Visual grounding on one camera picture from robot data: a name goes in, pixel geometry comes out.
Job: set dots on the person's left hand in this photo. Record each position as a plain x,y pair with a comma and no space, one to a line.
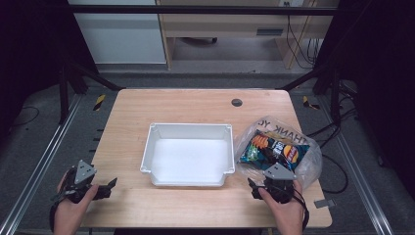
70,213

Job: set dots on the person's right hand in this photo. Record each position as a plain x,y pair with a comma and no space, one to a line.
288,213

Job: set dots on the black metal stand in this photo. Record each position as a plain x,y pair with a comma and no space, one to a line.
334,94
64,94

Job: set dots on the black horizontal frame bar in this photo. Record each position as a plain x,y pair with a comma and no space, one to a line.
195,9

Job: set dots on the black curtain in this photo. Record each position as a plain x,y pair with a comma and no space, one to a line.
29,49
385,81

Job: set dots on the grey round table grommet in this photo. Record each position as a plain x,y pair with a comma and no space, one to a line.
237,102

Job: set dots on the clear plastic shopping bag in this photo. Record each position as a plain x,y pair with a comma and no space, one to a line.
311,163

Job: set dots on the grey metal bracket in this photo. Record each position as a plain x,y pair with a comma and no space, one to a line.
324,203

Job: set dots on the grey desk label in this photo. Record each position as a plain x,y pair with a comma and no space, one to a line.
269,32

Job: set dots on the white cabinet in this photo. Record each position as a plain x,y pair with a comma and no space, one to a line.
120,39

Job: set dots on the white plastic bin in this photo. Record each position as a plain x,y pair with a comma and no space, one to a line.
191,156

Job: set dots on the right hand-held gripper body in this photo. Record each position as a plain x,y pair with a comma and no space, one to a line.
280,187

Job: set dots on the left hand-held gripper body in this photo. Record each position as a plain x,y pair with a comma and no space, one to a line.
84,173

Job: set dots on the aluminium floor rail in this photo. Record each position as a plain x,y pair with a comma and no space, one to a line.
355,156
42,156

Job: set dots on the dark blue chip bag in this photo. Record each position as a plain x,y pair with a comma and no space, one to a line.
274,150

